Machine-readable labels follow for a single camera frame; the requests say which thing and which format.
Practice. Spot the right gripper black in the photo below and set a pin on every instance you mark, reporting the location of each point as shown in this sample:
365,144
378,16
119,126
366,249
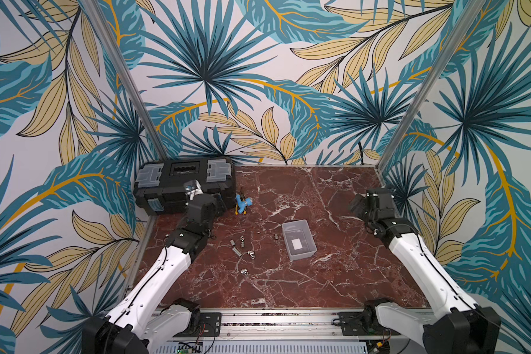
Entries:
363,206

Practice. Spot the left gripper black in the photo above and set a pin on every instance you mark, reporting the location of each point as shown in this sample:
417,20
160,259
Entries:
220,207

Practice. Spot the long metal socket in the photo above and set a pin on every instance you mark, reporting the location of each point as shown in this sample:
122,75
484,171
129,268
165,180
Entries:
235,249

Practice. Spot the translucent plastic storage box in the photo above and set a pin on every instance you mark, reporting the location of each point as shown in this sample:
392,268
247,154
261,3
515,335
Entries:
299,241

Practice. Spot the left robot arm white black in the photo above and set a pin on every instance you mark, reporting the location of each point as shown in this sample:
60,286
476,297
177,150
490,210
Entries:
131,327

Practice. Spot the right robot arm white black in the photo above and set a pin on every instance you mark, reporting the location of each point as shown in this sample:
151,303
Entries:
458,324

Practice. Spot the blue toy figure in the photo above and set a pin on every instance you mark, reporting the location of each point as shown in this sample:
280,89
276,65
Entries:
242,204

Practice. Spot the black plastic toolbox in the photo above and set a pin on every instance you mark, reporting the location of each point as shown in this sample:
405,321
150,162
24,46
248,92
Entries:
161,187

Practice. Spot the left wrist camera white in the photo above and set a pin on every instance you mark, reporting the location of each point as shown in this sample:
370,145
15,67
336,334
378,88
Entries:
192,189

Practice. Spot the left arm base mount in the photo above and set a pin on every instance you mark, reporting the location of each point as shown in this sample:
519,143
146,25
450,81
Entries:
203,324

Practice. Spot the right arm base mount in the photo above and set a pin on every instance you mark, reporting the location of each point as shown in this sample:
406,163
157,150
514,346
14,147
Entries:
363,322

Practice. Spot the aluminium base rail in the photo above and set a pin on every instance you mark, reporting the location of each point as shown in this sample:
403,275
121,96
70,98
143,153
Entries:
290,330

